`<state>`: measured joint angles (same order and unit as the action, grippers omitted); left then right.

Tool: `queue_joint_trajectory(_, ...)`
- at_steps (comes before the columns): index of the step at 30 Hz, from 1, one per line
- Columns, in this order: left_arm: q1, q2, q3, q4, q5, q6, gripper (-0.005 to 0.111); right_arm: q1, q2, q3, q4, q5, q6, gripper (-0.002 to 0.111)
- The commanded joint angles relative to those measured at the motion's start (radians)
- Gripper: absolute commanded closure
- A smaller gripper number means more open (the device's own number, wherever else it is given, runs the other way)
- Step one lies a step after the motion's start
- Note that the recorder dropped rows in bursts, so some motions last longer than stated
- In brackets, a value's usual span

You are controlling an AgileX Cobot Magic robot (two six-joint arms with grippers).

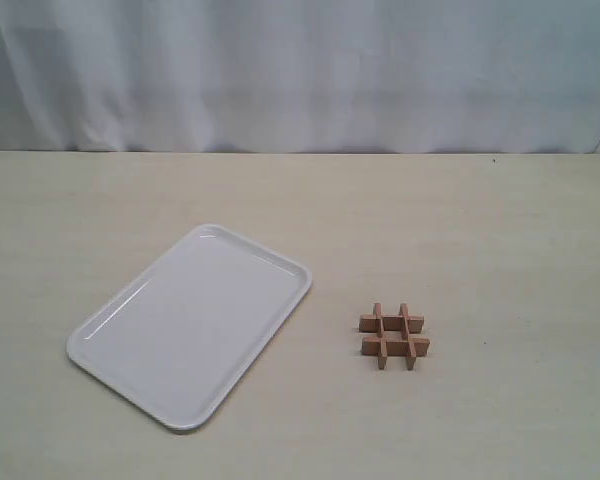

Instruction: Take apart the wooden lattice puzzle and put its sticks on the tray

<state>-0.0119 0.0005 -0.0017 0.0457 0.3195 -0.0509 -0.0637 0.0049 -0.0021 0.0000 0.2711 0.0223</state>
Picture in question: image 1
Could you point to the white plastic tray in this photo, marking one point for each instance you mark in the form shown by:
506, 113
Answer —
180, 336

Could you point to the white curtain backdrop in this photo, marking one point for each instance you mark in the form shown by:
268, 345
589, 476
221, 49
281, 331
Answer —
300, 76

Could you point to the wooden notched piece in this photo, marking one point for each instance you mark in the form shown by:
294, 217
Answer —
369, 323
382, 354
395, 347
406, 335

